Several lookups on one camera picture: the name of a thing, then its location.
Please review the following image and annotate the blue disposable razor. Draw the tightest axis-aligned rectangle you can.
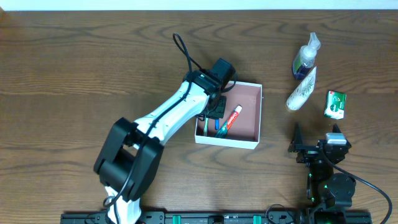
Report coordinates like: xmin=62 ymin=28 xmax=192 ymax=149
xmin=215 ymin=119 xmax=220 ymax=130

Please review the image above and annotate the green white toothbrush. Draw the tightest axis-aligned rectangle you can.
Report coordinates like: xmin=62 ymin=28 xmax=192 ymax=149
xmin=203 ymin=117 xmax=209 ymax=136

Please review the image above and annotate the red green toothpaste tube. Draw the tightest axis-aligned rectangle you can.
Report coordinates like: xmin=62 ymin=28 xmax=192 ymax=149
xmin=215 ymin=105 xmax=243 ymax=138

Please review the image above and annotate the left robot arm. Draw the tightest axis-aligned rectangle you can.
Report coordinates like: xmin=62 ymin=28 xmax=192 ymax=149
xmin=93 ymin=58 xmax=236 ymax=223

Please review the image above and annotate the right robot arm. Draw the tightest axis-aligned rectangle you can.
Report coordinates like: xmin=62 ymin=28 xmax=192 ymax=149
xmin=288 ymin=124 xmax=356 ymax=223

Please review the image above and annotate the green white soap packet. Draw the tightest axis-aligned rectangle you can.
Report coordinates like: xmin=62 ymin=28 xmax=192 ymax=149
xmin=324 ymin=90 xmax=346 ymax=119

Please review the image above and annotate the white floral lotion tube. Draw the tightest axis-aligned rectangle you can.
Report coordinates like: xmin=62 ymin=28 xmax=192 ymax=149
xmin=285 ymin=67 xmax=317 ymax=112

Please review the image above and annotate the white square cardboard box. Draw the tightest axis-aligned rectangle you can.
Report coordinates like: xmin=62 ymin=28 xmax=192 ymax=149
xmin=195 ymin=81 xmax=263 ymax=149

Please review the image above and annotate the clear blue soap pump bottle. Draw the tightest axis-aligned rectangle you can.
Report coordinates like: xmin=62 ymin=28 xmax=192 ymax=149
xmin=292 ymin=32 xmax=321 ymax=80

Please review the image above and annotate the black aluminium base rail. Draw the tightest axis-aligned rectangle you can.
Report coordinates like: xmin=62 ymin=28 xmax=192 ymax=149
xmin=60 ymin=209 xmax=373 ymax=224

